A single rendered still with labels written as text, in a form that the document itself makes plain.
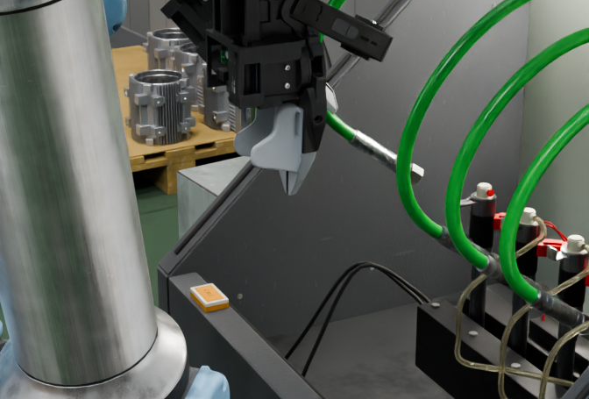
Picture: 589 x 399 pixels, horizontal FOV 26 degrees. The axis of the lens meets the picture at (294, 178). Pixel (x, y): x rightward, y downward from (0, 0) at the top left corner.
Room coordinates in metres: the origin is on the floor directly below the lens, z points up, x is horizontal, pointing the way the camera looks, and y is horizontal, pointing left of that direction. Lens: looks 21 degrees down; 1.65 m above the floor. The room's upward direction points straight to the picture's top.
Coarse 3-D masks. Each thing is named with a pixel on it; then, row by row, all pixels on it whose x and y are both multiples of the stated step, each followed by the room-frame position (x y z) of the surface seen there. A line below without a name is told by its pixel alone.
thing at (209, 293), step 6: (198, 288) 1.41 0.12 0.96; (204, 288) 1.41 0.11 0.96; (210, 288) 1.41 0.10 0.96; (192, 294) 1.41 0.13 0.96; (204, 294) 1.39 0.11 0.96; (210, 294) 1.39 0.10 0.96; (216, 294) 1.39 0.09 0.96; (198, 300) 1.39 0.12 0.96; (210, 300) 1.38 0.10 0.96; (204, 306) 1.37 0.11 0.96; (210, 306) 1.37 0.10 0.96; (216, 306) 1.37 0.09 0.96; (222, 306) 1.38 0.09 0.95; (228, 306) 1.38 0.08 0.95
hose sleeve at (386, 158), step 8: (360, 136) 1.34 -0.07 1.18; (352, 144) 1.34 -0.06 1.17; (360, 144) 1.34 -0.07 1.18; (368, 144) 1.34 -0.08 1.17; (376, 144) 1.34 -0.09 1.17; (368, 152) 1.34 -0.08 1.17; (376, 152) 1.34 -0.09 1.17; (384, 152) 1.34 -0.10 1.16; (392, 152) 1.35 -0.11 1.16; (384, 160) 1.34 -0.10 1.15; (392, 160) 1.34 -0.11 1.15; (392, 168) 1.35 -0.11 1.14
